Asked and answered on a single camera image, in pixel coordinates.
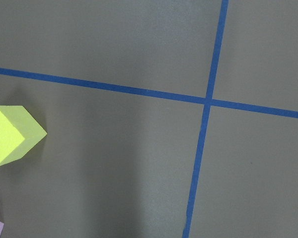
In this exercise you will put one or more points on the yellow foam cube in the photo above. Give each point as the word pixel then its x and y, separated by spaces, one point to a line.
pixel 19 133

